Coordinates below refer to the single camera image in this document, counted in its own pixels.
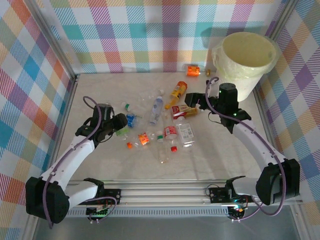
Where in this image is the clear bottle green cap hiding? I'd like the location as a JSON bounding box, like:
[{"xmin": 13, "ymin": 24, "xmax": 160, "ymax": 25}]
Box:
[{"xmin": 121, "ymin": 101, "xmax": 143, "ymax": 113}]

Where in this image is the crushed bottle blue label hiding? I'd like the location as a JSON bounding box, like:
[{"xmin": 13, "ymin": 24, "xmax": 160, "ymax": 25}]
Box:
[{"xmin": 124, "ymin": 113, "xmax": 143, "ymax": 128}]

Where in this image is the brown tea bottle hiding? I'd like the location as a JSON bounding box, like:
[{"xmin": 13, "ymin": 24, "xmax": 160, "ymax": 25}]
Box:
[{"xmin": 183, "ymin": 107, "xmax": 201, "ymax": 118}]

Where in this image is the crushed bottle orange label cap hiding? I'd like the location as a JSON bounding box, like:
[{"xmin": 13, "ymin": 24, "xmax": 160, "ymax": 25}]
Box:
[{"xmin": 126, "ymin": 131, "xmax": 152, "ymax": 150}]

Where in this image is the red white label bottle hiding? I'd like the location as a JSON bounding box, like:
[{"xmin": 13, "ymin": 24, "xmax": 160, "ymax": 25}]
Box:
[{"xmin": 171, "ymin": 104, "xmax": 192, "ymax": 121}]

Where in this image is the orange juice bottle yellow label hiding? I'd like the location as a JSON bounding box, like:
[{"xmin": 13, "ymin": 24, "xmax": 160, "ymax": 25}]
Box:
[{"xmin": 163, "ymin": 80, "xmax": 188, "ymax": 110}]

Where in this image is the clear bottle pale blue label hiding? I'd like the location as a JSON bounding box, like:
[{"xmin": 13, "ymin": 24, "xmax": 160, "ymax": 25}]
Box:
[{"xmin": 149, "ymin": 96, "xmax": 165, "ymax": 126}]

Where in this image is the clear bottle white printed label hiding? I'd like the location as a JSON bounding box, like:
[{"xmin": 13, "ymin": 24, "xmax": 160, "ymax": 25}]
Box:
[{"xmin": 176, "ymin": 122, "xmax": 196, "ymax": 148}]

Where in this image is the red label bottle red cap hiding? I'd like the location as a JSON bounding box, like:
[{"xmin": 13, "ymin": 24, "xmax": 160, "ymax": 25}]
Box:
[{"xmin": 162, "ymin": 124, "xmax": 180, "ymax": 153}]

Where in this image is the white ribbed plastic bin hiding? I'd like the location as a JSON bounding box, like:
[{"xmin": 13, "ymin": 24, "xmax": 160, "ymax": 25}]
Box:
[{"xmin": 212, "ymin": 32, "xmax": 278, "ymax": 103}]

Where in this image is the yellow-green plastic bin liner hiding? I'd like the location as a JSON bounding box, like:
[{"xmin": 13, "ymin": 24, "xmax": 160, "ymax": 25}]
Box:
[{"xmin": 211, "ymin": 32, "xmax": 279, "ymax": 81}]

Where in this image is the clear crushed bottle white cap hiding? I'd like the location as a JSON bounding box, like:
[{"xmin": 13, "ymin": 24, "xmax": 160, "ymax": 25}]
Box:
[{"xmin": 138, "ymin": 88, "xmax": 166, "ymax": 102}]

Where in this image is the clear bottle green-banded white cap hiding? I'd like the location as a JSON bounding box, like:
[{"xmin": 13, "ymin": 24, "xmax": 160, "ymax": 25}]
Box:
[{"xmin": 155, "ymin": 129, "xmax": 172, "ymax": 165}]

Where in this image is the left circuit board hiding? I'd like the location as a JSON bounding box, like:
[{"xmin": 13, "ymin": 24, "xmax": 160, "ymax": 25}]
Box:
[{"xmin": 86, "ymin": 204, "xmax": 111, "ymax": 220}]

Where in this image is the circuit board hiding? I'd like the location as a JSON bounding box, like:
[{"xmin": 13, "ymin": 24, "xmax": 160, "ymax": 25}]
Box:
[
  {"xmin": 86, "ymin": 204, "xmax": 111, "ymax": 220},
  {"xmin": 228, "ymin": 203, "xmax": 247, "ymax": 219}
]

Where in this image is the right circuit board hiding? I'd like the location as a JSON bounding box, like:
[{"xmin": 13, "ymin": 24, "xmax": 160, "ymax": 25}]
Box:
[{"xmin": 228, "ymin": 203, "xmax": 247, "ymax": 219}]

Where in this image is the aluminium left side rail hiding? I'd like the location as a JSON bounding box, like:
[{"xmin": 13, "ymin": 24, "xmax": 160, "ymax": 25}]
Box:
[{"xmin": 42, "ymin": 74, "xmax": 81, "ymax": 176}]

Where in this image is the aluminium right side rail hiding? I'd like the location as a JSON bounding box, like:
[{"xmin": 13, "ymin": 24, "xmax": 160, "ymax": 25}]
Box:
[{"xmin": 252, "ymin": 87, "xmax": 286, "ymax": 161}]

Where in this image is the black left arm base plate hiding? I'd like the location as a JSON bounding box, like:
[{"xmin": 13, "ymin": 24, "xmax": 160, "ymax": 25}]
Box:
[{"xmin": 103, "ymin": 188, "xmax": 122, "ymax": 205}]

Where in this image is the aluminium left frame post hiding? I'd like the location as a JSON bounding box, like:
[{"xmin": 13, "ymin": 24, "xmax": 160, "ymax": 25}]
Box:
[{"xmin": 29, "ymin": 0, "xmax": 78, "ymax": 83}]

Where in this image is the aluminium frame post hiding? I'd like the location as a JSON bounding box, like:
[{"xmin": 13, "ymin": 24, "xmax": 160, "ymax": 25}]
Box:
[
  {"xmin": 264, "ymin": 0, "xmax": 298, "ymax": 43},
  {"xmin": 29, "ymin": 0, "xmax": 78, "ymax": 83}
]

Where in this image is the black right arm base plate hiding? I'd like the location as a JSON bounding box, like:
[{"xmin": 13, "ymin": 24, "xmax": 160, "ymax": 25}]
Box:
[{"xmin": 208, "ymin": 186, "xmax": 255, "ymax": 203}]

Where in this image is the aluminium right frame post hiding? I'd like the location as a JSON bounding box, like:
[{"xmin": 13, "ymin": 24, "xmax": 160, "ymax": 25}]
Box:
[{"xmin": 264, "ymin": 0, "xmax": 298, "ymax": 43}]

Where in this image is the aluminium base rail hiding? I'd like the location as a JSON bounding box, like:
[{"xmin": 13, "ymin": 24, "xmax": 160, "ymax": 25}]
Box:
[{"xmin": 67, "ymin": 179, "xmax": 303, "ymax": 208}]

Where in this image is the slotted grey cable duct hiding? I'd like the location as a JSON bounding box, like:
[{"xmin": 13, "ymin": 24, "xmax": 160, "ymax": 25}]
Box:
[{"xmin": 64, "ymin": 206, "xmax": 235, "ymax": 218}]

